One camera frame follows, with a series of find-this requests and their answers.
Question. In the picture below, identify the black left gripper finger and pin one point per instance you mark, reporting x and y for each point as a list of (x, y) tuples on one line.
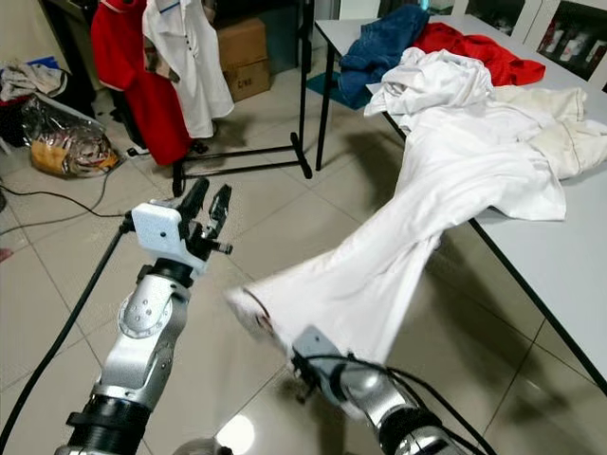
[(220, 209), (195, 197)]

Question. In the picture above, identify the blue denim jeans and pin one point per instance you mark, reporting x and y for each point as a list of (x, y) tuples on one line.
[(379, 47)]

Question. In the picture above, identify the white T-shirt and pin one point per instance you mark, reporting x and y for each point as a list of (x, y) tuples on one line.
[(455, 190)]

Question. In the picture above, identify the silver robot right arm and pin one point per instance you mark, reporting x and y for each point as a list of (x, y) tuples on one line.
[(379, 398)]

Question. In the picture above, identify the red shirt with white trim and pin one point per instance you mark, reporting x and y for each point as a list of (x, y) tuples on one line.
[(142, 104)]

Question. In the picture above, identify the white polo shirt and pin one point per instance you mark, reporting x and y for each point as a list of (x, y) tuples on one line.
[(199, 76)]

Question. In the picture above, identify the small cardboard box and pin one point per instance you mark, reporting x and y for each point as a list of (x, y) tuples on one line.
[(249, 81)]

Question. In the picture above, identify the clear plastic bag with packets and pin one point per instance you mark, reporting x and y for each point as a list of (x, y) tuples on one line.
[(71, 142)]

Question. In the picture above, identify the teal floor mat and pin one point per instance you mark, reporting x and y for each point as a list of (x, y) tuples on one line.
[(310, 85)]

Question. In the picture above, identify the large cardboard box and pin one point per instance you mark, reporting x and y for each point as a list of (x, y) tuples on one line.
[(244, 43)]

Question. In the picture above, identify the black desk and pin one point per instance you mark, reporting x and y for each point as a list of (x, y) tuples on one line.
[(71, 47)]

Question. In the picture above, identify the pale cloth pile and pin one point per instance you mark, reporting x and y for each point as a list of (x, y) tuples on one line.
[(33, 83)]

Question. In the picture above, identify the person's bare foot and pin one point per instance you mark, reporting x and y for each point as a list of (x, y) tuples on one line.
[(5, 255)]

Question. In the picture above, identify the white table with black legs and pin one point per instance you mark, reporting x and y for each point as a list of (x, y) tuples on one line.
[(560, 256)]

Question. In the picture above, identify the plain red garment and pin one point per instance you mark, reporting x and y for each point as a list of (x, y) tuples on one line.
[(484, 52)]

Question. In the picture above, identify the beige garment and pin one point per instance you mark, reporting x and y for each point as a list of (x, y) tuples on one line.
[(564, 133)]

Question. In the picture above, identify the white glass-door cabinet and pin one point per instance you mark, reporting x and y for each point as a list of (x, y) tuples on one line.
[(536, 24)]

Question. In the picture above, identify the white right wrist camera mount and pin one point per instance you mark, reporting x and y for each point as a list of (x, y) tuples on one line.
[(318, 349)]

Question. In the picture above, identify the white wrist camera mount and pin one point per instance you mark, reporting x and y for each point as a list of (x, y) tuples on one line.
[(159, 227), (318, 349)]

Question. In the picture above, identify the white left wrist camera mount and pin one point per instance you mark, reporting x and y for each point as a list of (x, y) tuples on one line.
[(159, 227)]

